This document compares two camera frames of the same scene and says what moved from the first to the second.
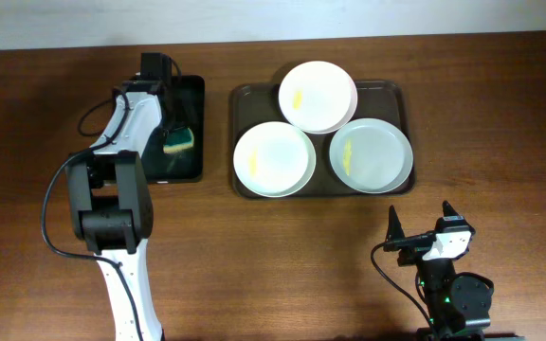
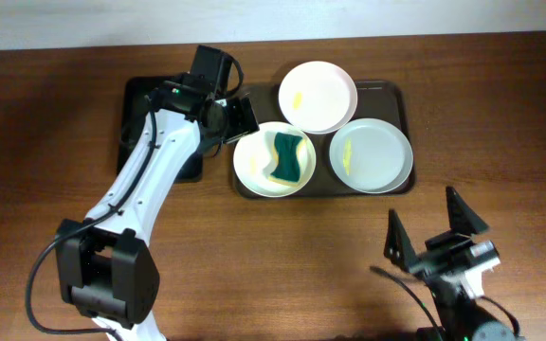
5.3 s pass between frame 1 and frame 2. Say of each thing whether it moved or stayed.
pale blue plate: stayed
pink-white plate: stayed
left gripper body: moved
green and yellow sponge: moved
